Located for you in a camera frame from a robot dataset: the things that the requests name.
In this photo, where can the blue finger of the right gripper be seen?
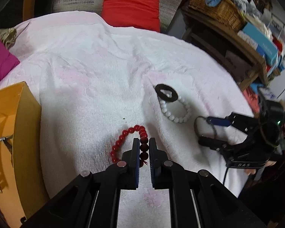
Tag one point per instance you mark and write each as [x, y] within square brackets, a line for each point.
[216, 121]
[213, 144]

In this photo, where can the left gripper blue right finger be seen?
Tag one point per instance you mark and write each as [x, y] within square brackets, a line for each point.
[165, 173]

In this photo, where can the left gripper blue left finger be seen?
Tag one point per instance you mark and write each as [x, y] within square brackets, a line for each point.
[125, 173]

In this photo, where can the silver metal wristwatch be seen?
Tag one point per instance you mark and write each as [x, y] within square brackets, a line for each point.
[6, 141]

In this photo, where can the person's right hand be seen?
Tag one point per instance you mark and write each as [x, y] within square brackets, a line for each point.
[253, 171]

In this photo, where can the wooden shelf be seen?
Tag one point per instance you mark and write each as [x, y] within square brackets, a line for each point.
[243, 63]

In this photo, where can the teal tissue box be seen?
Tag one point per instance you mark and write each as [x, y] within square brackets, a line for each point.
[270, 49]

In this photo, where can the white pink bed blanket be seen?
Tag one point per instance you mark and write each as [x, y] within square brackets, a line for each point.
[93, 81]

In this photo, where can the orange cardboard box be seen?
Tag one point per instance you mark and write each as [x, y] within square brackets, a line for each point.
[22, 189]

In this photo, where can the wicker basket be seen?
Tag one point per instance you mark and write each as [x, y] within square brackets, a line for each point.
[225, 13]

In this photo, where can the red pillow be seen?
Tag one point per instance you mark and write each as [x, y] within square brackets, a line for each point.
[141, 14]

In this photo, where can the patterned fabric bundle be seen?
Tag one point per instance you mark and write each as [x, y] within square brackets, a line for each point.
[8, 36]

